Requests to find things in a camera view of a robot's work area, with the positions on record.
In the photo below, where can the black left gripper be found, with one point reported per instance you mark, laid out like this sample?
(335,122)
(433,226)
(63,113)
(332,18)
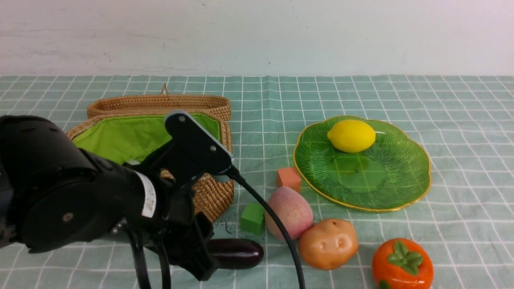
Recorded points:
(171,228)

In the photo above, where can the purple eggplant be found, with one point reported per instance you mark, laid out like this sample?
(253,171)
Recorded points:
(235,253)

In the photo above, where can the pink peach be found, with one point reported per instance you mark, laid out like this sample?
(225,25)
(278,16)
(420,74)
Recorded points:
(293,210)

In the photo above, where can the brown potato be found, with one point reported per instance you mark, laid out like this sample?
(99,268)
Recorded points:
(328,244)

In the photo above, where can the yellow lemon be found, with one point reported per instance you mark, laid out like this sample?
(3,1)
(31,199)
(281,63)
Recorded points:
(351,136)

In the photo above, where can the orange persimmon green calyx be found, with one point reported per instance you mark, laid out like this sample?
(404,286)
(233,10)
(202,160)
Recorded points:
(401,263)

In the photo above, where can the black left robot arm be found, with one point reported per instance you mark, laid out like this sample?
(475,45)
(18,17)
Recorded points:
(54,194)

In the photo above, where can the green foam cube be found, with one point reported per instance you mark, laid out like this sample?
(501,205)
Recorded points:
(252,219)

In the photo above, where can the orange foam cube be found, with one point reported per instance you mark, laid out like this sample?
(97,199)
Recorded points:
(289,177)

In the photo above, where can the woven wicker basket green lining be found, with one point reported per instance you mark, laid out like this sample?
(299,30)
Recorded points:
(122,138)

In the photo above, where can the woven wicker basket lid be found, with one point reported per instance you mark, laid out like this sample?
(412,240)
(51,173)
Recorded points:
(215,105)

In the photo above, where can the green glass leaf plate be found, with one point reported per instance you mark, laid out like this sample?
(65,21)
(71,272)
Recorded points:
(390,175)

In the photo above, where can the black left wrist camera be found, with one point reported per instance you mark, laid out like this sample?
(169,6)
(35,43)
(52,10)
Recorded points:
(191,153)

